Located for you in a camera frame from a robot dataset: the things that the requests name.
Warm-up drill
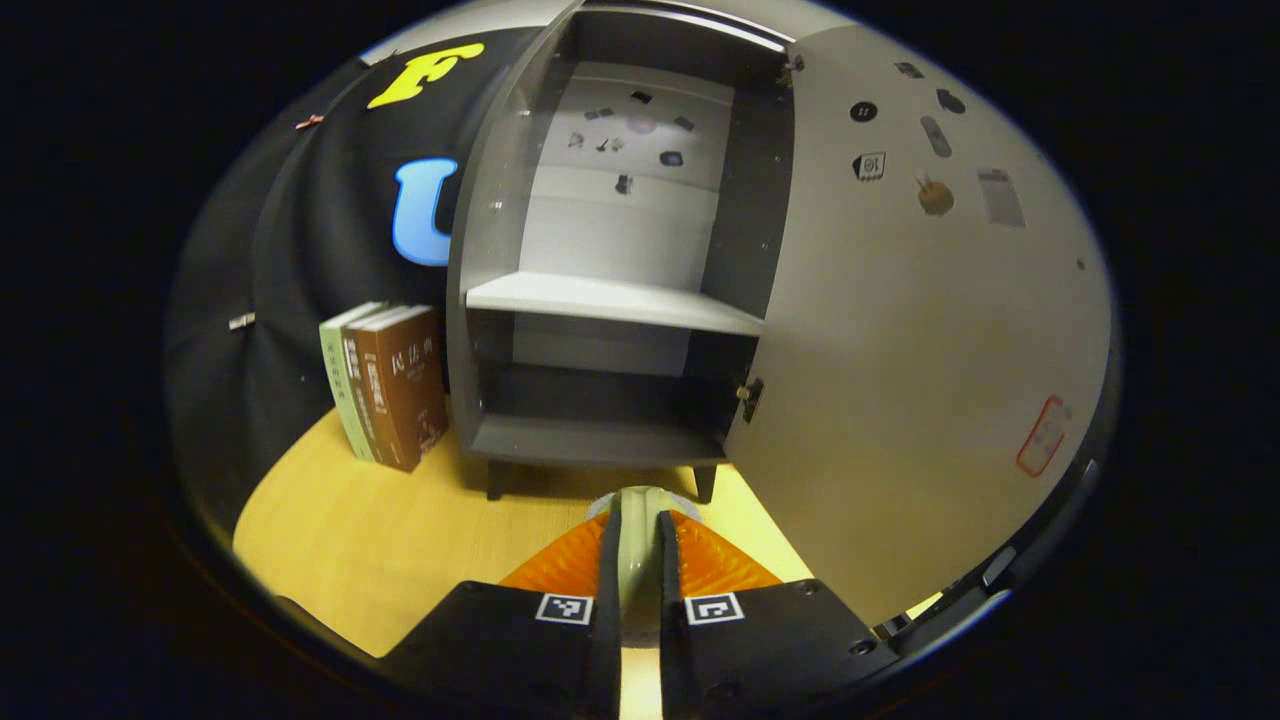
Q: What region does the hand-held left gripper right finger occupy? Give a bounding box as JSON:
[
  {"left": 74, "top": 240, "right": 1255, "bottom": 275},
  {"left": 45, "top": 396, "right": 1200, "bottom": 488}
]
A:
[{"left": 655, "top": 510, "right": 906, "bottom": 720}]

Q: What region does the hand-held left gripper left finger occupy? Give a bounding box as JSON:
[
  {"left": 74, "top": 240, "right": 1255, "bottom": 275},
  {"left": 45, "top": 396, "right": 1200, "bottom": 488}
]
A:
[{"left": 380, "top": 497, "right": 623, "bottom": 720}]

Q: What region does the green white book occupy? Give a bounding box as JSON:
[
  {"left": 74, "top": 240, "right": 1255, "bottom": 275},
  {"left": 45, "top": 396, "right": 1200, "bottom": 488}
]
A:
[{"left": 319, "top": 301, "right": 389, "bottom": 463}]

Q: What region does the beige cabinet door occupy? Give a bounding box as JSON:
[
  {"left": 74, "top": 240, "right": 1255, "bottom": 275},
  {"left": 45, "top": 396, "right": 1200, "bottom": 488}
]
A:
[{"left": 722, "top": 22, "right": 1116, "bottom": 626}]

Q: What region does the dark grey cabinet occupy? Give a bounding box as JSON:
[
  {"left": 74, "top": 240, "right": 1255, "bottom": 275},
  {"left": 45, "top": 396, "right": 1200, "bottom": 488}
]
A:
[{"left": 445, "top": 0, "right": 796, "bottom": 503}]

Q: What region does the black backdrop cloth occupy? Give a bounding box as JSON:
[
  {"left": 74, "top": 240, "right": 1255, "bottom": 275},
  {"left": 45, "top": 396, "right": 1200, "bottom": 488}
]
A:
[{"left": 165, "top": 25, "right": 546, "bottom": 521}]

